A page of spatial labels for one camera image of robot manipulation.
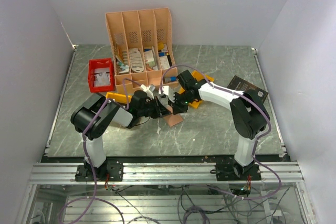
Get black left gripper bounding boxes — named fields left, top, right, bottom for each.
left=138, top=96, right=171, bottom=119

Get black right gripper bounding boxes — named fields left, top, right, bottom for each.
left=167, top=91, right=195, bottom=115

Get pink leather card holder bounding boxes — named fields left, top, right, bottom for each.
left=163, top=105, right=183, bottom=127

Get yellow bin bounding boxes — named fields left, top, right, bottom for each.
left=106, top=92, right=132, bottom=104
left=177, top=70, right=215, bottom=108

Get red plastic bin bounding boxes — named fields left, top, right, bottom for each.
left=88, top=58, right=115, bottom=93

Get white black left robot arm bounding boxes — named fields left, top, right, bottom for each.
left=70, top=90, right=171, bottom=180

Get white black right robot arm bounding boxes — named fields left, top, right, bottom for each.
left=160, top=70, right=271, bottom=180

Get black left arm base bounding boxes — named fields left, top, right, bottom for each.
left=75, top=162, right=124, bottom=182

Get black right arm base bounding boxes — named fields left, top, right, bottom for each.
left=210, top=163, right=261, bottom=181

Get cards in red bin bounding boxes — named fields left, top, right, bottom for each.
left=94, top=68, right=111, bottom=87

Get blue grey cylinder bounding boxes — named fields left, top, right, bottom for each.
left=163, top=77, right=177, bottom=83

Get white oval perforated board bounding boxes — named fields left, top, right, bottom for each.
left=129, top=48, right=145, bottom=73

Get white box in organizer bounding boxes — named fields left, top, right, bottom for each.
left=144, top=49, right=157, bottom=67

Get black book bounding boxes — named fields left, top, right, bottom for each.
left=227, top=75, right=268, bottom=102

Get peach plastic desk organizer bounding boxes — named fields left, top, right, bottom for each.
left=105, top=8, right=177, bottom=94

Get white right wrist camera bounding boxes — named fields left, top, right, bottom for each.
left=159, top=86, right=175, bottom=102

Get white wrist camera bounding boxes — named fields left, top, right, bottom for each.
left=159, top=86, right=175, bottom=102
left=140, top=84, right=156, bottom=99

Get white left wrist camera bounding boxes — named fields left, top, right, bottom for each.
left=140, top=84, right=156, bottom=99

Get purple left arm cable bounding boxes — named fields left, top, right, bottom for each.
left=57, top=78, right=145, bottom=224

